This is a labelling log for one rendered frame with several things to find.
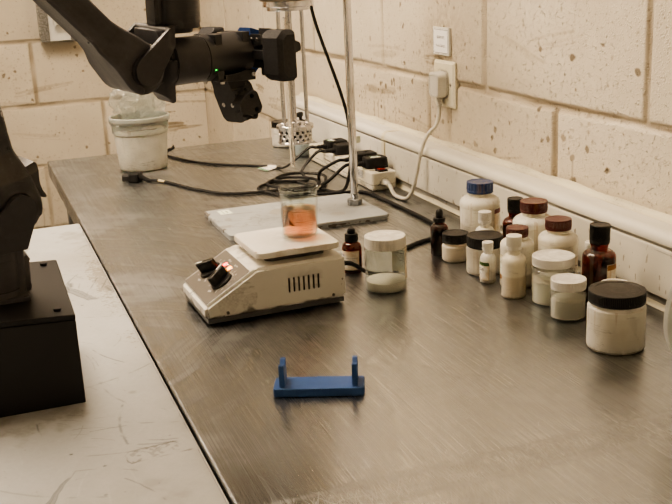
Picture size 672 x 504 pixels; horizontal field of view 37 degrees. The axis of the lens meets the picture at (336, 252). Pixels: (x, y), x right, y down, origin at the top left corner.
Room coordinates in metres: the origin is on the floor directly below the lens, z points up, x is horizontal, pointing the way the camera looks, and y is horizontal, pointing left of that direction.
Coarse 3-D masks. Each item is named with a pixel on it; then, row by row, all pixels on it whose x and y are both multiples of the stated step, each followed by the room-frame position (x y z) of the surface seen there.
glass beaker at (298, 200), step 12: (288, 180) 1.37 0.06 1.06; (300, 180) 1.38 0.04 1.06; (288, 192) 1.33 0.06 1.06; (300, 192) 1.33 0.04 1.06; (312, 192) 1.34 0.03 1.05; (288, 204) 1.33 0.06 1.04; (300, 204) 1.33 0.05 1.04; (312, 204) 1.34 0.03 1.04; (288, 216) 1.33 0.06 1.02; (300, 216) 1.33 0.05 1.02; (312, 216) 1.34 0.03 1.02; (288, 228) 1.33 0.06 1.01; (300, 228) 1.33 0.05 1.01; (312, 228) 1.34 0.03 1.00; (300, 240) 1.33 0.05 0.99
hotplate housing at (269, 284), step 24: (264, 264) 1.29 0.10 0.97; (288, 264) 1.29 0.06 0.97; (312, 264) 1.30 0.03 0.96; (336, 264) 1.31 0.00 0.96; (240, 288) 1.26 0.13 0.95; (264, 288) 1.27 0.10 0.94; (288, 288) 1.28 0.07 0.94; (312, 288) 1.30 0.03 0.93; (336, 288) 1.31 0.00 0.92; (216, 312) 1.25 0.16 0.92; (240, 312) 1.26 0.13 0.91; (264, 312) 1.27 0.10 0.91
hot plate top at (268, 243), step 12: (276, 228) 1.40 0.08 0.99; (240, 240) 1.35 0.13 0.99; (252, 240) 1.34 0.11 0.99; (264, 240) 1.34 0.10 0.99; (276, 240) 1.34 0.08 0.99; (288, 240) 1.33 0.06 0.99; (312, 240) 1.33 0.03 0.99; (324, 240) 1.33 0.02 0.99; (336, 240) 1.32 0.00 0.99; (252, 252) 1.29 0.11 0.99; (264, 252) 1.28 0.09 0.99; (276, 252) 1.28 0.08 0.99; (288, 252) 1.29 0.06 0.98; (300, 252) 1.30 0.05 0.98
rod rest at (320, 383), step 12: (276, 384) 1.02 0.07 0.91; (288, 384) 1.02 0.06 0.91; (300, 384) 1.02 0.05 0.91; (312, 384) 1.02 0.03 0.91; (324, 384) 1.02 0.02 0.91; (336, 384) 1.02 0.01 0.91; (348, 384) 1.02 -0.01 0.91; (360, 384) 1.01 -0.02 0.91; (276, 396) 1.01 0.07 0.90; (288, 396) 1.01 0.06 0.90; (300, 396) 1.01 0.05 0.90; (312, 396) 1.01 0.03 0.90
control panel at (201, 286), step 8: (224, 256) 1.36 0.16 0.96; (232, 256) 1.34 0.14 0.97; (232, 264) 1.32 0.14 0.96; (240, 264) 1.31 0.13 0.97; (200, 272) 1.35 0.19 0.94; (232, 272) 1.30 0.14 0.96; (240, 272) 1.28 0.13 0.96; (192, 280) 1.34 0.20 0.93; (200, 280) 1.33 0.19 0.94; (232, 280) 1.27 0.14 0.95; (192, 288) 1.32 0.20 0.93; (200, 288) 1.30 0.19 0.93; (208, 288) 1.29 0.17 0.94; (224, 288) 1.26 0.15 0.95; (200, 296) 1.28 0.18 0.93; (208, 296) 1.27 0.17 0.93; (216, 296) 1.25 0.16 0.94
